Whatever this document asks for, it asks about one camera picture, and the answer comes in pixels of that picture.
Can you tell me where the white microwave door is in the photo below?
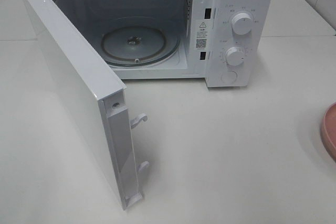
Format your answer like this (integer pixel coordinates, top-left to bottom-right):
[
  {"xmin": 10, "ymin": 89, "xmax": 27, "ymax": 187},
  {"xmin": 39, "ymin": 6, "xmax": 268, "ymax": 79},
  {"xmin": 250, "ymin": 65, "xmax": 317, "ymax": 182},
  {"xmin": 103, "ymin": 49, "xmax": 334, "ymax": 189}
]
[{"xmin": 24, "ymin": 0, "xmax": 149, "ymax": 209}]

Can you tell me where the white microwave knob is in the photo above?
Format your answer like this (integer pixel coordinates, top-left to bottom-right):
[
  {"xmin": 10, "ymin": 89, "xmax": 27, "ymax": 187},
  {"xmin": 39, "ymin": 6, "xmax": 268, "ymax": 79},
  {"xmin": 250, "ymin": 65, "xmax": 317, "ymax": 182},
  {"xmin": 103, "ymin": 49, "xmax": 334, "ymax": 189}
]
[
  {"xmin": 231, "ymin": 12, "xmax": 254, "ymax": 35},
  {"xmin": 226, "ymin": 46, "xmax": 245, "ymax": 66}
]

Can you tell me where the pink round plate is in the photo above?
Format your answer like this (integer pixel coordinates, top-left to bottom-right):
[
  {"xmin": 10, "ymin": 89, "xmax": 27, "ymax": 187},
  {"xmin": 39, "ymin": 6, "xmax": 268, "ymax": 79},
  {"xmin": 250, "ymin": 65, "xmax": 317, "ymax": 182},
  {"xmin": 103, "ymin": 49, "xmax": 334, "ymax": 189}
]
[{"xmin": 320, "ymin": 103, "xmax": 336, "ymax": 161}]

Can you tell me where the glass microwave turntable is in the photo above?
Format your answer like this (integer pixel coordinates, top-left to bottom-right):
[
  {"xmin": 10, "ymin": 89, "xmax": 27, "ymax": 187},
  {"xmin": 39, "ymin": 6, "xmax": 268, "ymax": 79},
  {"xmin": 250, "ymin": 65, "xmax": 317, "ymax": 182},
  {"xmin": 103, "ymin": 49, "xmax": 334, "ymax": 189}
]
[{"xmin": 101, "ymin": 17, "xmax": 180, "ymax": 68}]

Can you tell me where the white microwave oven body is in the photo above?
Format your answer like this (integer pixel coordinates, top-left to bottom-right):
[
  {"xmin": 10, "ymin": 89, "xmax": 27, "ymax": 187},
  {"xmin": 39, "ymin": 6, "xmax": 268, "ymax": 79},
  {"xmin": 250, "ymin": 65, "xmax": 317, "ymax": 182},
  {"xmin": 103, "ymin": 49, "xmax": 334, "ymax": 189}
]
[{"xmin": 53, "ymin": 0, "xmax": 270, "ymax": 88}]

